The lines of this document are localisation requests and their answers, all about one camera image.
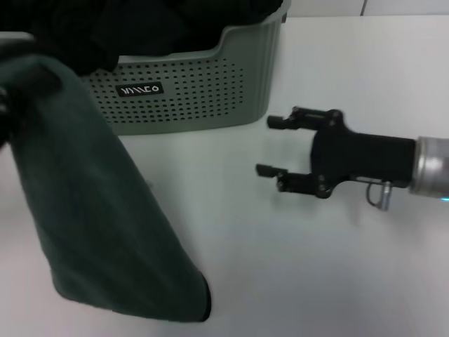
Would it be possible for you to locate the grey cable with metal connector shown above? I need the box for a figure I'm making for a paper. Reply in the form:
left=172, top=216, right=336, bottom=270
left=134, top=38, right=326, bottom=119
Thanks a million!
left=356, top=177, right=392, bottom=212

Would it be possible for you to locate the black cloth pile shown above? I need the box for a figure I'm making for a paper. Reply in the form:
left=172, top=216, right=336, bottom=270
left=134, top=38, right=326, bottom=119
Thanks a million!
left=0, top=0, right=286, bottom=77

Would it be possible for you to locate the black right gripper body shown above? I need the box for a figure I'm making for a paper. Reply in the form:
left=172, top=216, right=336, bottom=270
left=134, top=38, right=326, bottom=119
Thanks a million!
left=310, top=109, right=418, bottom=201

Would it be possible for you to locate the green perforated plastic storage box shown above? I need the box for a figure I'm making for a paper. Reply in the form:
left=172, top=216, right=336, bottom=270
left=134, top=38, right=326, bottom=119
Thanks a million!
left=0, top=0, right=292, bottom=136

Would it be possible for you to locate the dark green towel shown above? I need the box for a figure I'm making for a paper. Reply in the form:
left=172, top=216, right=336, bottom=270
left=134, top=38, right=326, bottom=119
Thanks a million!
left=0, top=52, right=213, bottom=314

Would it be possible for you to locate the black brand label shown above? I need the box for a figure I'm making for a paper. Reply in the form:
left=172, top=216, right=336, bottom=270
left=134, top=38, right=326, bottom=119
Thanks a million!
left=115, top=82, right=165, bottom=98

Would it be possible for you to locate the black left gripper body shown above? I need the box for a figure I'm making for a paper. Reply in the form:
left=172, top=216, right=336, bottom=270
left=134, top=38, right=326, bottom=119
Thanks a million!
left=0, top=83, right=21, bottom=150

